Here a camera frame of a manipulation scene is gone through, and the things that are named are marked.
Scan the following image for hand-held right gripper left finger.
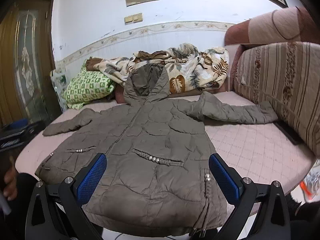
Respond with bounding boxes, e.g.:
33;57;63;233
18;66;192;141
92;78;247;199
25;153;107;240

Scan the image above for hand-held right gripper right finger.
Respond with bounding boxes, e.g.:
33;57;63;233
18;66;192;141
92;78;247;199
209;154;292;240

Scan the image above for olive quilted hooded jacket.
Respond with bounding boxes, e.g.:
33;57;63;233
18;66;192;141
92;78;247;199
35;64;278;237

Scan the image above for person's left hand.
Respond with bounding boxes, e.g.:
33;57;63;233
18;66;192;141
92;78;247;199
4;166;18;201

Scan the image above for pink quilted sofa bed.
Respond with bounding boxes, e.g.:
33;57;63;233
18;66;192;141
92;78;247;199
15;90;317;230

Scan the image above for clear plastic bag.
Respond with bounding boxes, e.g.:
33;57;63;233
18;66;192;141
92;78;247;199
50;69;68;113

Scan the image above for green patterned pillow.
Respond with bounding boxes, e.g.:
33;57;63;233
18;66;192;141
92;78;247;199
62;61;116;110

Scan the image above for reddish-brown bolster cushion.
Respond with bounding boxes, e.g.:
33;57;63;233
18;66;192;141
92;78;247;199
114;89;129;104

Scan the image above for white orange sneaker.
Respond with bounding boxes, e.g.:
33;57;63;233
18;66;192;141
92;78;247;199
300;159;320;202

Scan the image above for striped back cushion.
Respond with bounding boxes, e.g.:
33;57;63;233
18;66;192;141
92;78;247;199
234;41;320;158

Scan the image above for leaf-print blanket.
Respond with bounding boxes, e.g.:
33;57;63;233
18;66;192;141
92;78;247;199
86;43;230;94

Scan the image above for reddish-brown sofa backrest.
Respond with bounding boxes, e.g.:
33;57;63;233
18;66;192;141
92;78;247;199
224;6;320;93

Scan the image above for black sofa frame board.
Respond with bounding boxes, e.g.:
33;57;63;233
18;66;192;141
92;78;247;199
274;121;303;145

